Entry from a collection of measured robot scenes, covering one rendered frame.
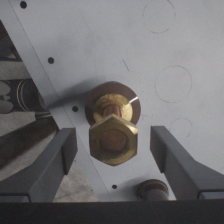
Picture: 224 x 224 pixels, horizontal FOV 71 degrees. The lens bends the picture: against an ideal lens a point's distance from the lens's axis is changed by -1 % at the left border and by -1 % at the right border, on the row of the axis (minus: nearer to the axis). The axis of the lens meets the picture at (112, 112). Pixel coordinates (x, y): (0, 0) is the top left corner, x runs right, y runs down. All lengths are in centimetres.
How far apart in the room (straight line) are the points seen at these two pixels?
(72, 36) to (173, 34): 20
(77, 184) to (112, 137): 213
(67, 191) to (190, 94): 216
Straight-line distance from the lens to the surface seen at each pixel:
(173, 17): 38
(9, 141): 50
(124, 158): 16
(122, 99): 25
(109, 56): 35
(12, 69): 201
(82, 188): 231
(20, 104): 55
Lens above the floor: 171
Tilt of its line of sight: 75 degrees down
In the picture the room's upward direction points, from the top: 179 degrees counter-clockwise
